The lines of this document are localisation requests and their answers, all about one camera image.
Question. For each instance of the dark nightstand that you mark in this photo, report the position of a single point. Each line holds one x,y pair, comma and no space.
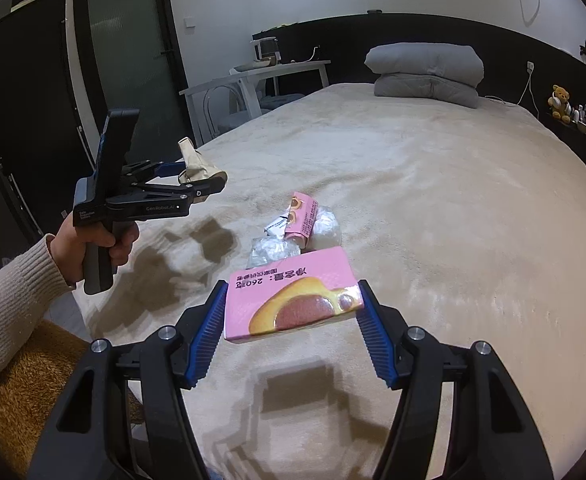
578,145

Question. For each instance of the transparent chair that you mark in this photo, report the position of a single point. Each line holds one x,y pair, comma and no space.
223,110

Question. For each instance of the pink snack box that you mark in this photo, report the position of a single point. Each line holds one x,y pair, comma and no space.
293,285
300,220

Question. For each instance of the black panel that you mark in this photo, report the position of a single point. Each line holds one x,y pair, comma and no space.
28,110

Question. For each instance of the person's left forearm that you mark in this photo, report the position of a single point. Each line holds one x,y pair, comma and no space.
13,300

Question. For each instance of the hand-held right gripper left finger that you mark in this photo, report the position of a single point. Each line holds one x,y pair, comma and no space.
208,330

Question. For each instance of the bed with beige blanket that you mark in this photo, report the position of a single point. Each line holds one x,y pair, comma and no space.
423,200

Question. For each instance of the small white wrapper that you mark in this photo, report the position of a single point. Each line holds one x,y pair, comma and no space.
278,225

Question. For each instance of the yellow teddy bear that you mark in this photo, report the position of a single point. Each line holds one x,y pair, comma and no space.
561,102

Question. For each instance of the beige paper bag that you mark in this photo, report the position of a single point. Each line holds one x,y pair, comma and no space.
193,157

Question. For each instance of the white desk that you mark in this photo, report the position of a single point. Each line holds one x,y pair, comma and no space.
273,69

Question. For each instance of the white kettle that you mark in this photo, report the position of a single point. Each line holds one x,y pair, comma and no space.
267,50

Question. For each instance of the dark frosted glass door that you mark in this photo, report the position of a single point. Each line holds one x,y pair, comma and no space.
128,60

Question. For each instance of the white plastic bag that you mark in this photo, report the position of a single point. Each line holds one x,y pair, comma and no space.
268,252
325,227

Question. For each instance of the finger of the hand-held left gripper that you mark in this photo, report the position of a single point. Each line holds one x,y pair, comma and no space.
170,166
208,187

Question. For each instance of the stacked grey pillows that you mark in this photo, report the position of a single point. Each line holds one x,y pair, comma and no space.
423,72

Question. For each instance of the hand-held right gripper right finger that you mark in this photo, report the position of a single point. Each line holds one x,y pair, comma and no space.
375,340

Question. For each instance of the black headboard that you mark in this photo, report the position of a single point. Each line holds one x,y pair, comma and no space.
343,50

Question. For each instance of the person's left hand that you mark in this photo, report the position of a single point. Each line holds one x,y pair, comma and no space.
120,245

